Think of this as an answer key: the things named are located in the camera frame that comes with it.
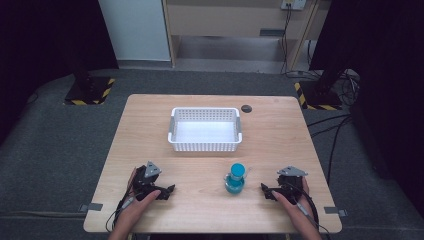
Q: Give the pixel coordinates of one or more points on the black stand base striped tape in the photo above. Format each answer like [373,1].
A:
[318,96]
[88,91]

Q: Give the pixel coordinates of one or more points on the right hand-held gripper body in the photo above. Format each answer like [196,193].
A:
[290,186]

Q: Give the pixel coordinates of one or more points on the black curtain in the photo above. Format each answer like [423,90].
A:
[46,36]
[383,66]

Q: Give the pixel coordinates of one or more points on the wooden cabinet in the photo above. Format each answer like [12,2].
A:
[233,20]

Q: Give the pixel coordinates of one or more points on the blue plastic bottle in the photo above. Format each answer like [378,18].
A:
[235,176]

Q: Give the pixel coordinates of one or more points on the white panel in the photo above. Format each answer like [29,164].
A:
[135,30]

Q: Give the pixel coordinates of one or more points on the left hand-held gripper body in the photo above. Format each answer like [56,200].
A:
[143,180]

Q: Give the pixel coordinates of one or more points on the person's left hand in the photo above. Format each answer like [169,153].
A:
[131,211]

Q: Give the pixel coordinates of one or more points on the grey table edge bracket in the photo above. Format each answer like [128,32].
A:
[91,207]
[333,210]

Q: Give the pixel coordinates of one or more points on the person's right hand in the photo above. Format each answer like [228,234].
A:
[301,213]

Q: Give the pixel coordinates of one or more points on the white perforated plastic basket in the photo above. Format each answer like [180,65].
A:
[205,135]

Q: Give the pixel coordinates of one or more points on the dark round table grommet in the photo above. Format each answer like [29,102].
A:
[246,108]

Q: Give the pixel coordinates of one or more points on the white wall socket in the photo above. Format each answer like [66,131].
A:
[293,4]

